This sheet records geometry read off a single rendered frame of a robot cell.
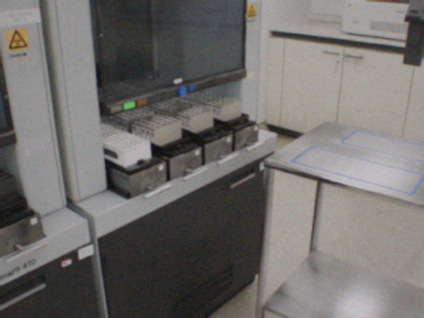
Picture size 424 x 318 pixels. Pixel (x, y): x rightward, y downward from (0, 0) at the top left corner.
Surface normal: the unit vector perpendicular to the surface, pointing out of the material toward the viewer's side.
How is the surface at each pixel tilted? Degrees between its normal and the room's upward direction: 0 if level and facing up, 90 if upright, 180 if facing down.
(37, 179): 90
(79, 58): 90
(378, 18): 90
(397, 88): 90
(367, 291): 0
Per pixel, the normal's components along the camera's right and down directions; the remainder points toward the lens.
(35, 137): 0.74, 0.27
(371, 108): -0.67, 0.30
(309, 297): 0.00, -0.91
